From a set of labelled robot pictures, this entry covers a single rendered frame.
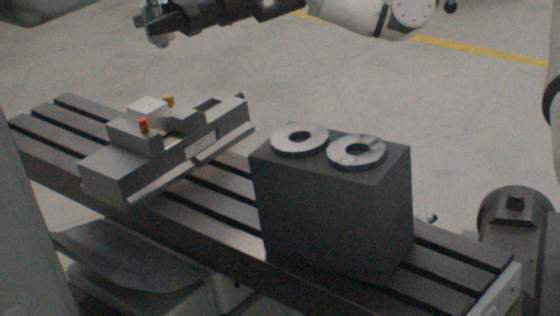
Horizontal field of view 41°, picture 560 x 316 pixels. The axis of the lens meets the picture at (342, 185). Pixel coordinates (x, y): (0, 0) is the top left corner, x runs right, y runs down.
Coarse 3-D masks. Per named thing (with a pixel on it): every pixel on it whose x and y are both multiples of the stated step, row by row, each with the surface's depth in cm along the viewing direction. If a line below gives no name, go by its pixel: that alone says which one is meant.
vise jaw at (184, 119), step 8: (176, 104) 147; (176, 112) 144; (184, 112) 144; (192, 112) 144; (200, 112) 145; (176, 120) 143; (184, 120) 142; (192, 120) 144; (200, 120) 146; (176, 128) 145; (184, 128) 143; (192, 128) 145
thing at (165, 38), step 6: (144, 12) 124; (150, 12) 123; (156, 12) 124; (162, 12) 124; (168, 12) 125; (144, 18) 125; (150, 18) 124; (156, 18) 124; (144, 24) 126; (156, 36) 126; (162, 36) 126; (168, 36) 127; (174, 36) 128; (150, 42) 127; (156, 42) 126; (162, 42) 127; (168, 42) 127
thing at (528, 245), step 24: (504, 216) 176; (528, 216) 175; (552, 216) 182; (480, 240) 174; (504, 240) 172; (528, 240) 171; (552, 240) 174; (528, 264) 164; (552, 264) 167; (528, 288) 158; (552, 288) 161; (528, 312) 151; (552, 312) 155
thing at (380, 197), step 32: (288, 128) 117; (320, 128) 116; (256, 160) 113; (288, 160) 111; (320, 160) 110; (352, 160) 107; (384, 160) 108; (256, 192) 117; (288, 192) 113; (320, 192) 109; (352, 192) 106; (384, 192) 107; (288, 224) 117; (320, 224) 113; (352, 224) 110; (384, 224) 109; (288, 256) 121; (320, 256) 117; (352, 256) 113; (384, 256) 112
